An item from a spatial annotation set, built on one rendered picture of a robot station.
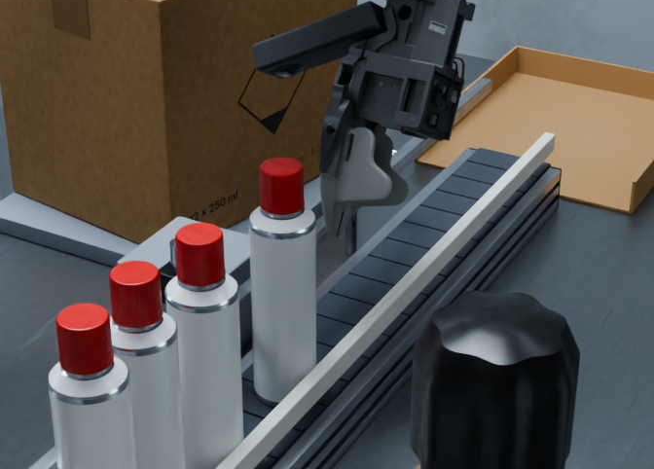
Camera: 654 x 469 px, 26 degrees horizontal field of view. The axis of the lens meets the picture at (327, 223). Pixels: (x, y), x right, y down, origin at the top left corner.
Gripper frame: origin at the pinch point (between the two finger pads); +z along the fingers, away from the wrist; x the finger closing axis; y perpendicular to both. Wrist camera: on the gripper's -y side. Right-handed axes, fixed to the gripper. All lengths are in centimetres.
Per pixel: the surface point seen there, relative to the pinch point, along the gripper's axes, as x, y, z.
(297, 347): -5.1, 2.4, 10.2
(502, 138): 55, -6, -13
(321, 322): 7.9, -2.0, 9.3
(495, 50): 177, -55, -37
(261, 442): -11.6, 4.5, 16.8
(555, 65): 71, -7, -24
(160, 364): -24.7, 2.1, 11.3
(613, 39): 178, -31, -44
